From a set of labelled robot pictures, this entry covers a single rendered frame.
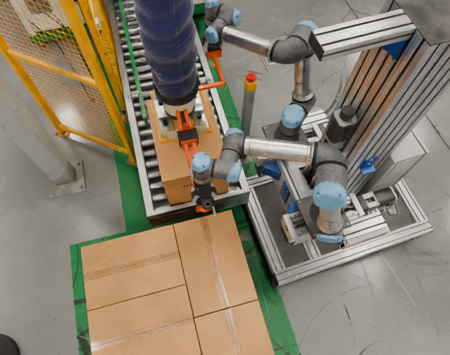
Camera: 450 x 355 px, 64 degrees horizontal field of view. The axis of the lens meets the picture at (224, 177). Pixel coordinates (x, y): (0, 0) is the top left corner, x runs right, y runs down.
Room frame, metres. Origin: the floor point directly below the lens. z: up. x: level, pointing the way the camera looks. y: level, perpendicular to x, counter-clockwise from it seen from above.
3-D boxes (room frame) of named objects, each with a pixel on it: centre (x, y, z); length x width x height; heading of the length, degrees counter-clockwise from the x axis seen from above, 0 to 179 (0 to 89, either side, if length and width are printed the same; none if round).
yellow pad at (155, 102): (1.19, 0.35, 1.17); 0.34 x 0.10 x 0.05; 16
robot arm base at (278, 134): (1.15, -0.35, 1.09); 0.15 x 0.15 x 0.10
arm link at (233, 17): (1.49, 0.01, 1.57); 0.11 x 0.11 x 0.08; 60
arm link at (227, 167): (0.66, -0.01, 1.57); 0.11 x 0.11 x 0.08; 80
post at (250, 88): (1.59, -0.15, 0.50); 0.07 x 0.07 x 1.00; 17
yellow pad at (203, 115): (1.24, 0.17, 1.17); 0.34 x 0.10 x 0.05; 16
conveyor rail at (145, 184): (1.92, 0.81, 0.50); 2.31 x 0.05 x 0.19; 17
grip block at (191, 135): (0.98, 0.19, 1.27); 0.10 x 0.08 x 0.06; 106
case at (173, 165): (1.22, 0.25, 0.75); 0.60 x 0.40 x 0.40; 16
